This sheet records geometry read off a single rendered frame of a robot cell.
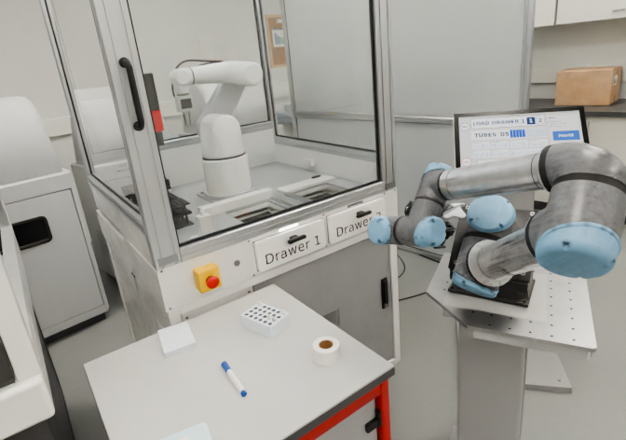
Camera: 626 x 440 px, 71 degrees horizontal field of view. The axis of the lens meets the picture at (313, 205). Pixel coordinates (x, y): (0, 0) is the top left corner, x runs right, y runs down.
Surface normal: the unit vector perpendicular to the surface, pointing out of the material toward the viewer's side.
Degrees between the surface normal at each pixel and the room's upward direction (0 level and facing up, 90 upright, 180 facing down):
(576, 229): 47
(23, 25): 90
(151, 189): 90
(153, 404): 0
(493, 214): 38
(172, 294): 90
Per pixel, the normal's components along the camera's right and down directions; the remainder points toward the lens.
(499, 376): -0.45, 0.33
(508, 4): -0.73, 0.29
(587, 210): -0.36, -0.42
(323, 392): -0.10, -0.94
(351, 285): 0.59, 0.21
